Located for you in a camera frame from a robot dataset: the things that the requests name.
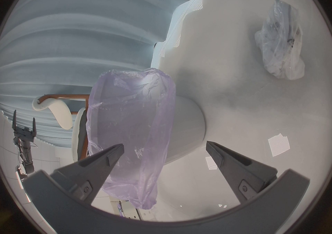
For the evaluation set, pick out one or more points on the purple plastic bag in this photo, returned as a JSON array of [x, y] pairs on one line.
[[129, 113]]

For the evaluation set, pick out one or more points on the white padded wooden chair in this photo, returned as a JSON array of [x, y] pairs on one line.
[[61, 113]]

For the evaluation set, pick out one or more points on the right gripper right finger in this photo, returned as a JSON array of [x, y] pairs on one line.
[[241, 173]]

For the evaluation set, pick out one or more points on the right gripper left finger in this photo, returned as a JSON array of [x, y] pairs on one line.
[[88, 173]]

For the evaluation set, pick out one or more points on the pale blue curtain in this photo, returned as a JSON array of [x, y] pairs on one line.
[[77, 33]]

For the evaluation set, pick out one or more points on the white trash bin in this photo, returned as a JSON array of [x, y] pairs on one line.
[[186, 129]]

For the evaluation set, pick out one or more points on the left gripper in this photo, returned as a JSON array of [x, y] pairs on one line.
[[24, 134]]

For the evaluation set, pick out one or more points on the clear plastic wrapper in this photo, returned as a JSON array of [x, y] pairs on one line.
[[280, 46]]

